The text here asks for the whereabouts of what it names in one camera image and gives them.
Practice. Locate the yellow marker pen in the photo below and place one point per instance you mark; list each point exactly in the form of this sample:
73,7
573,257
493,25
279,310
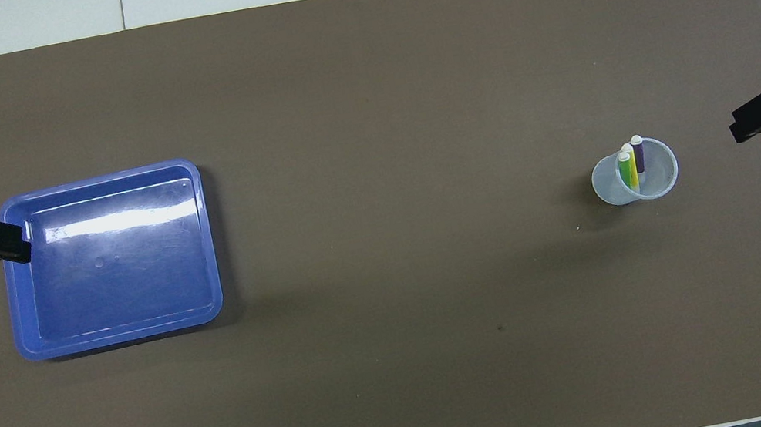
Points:
630,161

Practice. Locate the brown table mat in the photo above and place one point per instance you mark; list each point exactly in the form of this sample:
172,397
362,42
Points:
329,97

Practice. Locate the purple marker pen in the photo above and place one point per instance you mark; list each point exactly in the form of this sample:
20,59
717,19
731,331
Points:
640,156

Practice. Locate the green marker pen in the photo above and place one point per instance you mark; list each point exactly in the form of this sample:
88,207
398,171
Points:
627,171

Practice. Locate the blue plastic tray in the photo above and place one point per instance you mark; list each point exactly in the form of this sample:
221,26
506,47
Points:
128,289

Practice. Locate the translucent plastic cup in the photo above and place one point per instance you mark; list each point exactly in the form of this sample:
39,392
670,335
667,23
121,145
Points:
663,175

